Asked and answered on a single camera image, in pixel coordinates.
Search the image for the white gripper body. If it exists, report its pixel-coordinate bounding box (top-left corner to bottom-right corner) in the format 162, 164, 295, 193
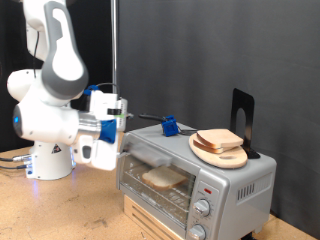
72, 89, 119, 172

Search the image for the glass oven door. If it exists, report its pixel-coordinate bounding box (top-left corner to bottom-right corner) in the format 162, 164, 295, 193
117, 132, 201, 238

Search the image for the spatula with blue block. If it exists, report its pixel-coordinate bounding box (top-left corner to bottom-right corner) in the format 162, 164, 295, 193
138, 113, 209, 138

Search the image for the white bread slice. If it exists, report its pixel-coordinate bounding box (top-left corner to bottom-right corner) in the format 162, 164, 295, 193
140, 165, 189, 192

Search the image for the silver oven knob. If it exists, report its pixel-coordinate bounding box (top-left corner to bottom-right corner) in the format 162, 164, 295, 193
187, 223, 208, 240
193, 198, 212, 218

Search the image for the silver toaster oven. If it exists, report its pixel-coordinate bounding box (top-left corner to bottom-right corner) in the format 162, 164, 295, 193
116, 120, 278, 240

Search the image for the wooden box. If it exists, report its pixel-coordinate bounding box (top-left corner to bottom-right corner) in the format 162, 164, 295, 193
123, 194, 176, 240

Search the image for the black fabric backdrop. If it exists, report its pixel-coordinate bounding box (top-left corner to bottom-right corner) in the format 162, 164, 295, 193
0, 0, 114, 153

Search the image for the metal stand pole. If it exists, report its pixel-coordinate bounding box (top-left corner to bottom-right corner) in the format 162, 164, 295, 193
110, 0, 119, 96

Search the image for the tan bread slice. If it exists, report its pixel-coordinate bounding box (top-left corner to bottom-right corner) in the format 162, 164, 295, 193
192, 139, 239, 155
196, 128, 244, 150

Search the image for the round wooden board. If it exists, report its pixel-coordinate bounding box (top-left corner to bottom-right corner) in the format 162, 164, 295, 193
188, 133, 249, 170

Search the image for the black metal bookend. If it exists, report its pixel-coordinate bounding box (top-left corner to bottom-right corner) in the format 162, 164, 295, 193
230, 87, 261, 160

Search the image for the grey fabric backdrop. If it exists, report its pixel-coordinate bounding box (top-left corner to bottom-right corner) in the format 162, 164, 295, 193
117, 0, 320, 240

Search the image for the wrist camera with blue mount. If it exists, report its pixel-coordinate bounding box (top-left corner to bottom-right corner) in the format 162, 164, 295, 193
99, 97, 130, 145

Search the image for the wire oven rack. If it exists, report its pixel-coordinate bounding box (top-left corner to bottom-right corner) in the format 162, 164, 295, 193
123, 163, 197, 223

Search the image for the base cable with silver connector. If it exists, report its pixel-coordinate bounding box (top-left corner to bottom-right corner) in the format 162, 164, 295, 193
0, 153, 33, 164

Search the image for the black base cable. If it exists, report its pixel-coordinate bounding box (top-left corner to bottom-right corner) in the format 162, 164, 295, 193
0, 163, 31, 171

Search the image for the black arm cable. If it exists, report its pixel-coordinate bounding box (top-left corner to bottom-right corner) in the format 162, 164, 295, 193
32, 30, 120, 95

